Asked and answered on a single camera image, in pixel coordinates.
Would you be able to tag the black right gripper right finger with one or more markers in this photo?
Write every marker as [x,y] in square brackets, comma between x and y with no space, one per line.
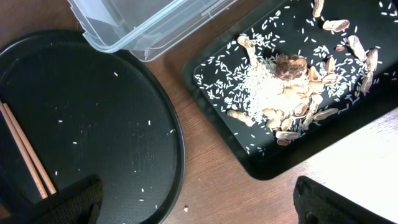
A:
[317,204]

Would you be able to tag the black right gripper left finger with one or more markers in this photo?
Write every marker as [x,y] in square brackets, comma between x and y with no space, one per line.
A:
[78,203]

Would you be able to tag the food scraps and peanut shells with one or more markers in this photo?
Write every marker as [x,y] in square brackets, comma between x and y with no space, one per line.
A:
[300,65]

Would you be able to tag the wooden chopstick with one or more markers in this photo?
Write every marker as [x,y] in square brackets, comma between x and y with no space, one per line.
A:
[24,153]
[49,187]

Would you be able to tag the round black tray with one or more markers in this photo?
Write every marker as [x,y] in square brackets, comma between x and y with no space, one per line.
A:
[92,114]

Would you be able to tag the black rectangular tray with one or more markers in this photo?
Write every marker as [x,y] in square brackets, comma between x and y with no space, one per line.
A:
[280,155]

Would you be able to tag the clear plastic bin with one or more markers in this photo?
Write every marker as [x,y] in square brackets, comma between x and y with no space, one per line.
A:
[145,28]

